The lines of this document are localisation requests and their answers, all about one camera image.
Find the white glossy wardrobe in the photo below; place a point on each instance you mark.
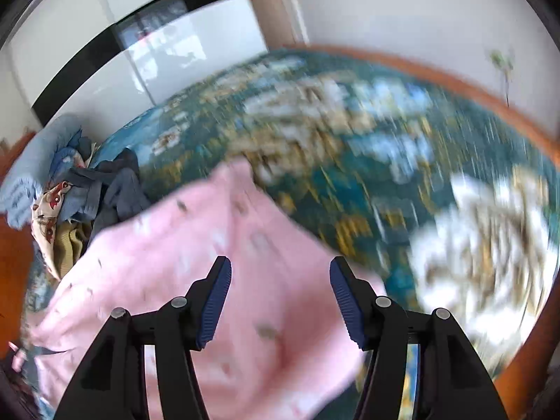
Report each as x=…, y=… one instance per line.
x=87, y=8

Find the pink fleece pants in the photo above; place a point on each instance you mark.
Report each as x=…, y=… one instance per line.
x=271, y=315

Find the green wall plant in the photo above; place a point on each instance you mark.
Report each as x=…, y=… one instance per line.
x=498, y=59

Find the grey blue garment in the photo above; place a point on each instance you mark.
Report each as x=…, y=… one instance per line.
x=118, y=192

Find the mustard knit sweater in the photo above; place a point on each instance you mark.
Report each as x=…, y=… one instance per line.
x=70, y=245

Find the carved wooden headboard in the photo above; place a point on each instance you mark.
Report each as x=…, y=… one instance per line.
x=13, y=271

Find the cream car print garment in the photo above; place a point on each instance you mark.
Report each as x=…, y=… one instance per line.
x=46, y=210

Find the blue printed folded blanket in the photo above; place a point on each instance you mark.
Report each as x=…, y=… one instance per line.
x=65, y=157

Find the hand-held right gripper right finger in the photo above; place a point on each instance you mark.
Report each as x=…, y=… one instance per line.
x=348, y=306

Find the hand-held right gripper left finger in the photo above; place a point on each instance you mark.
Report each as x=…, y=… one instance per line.
x=214, y=306

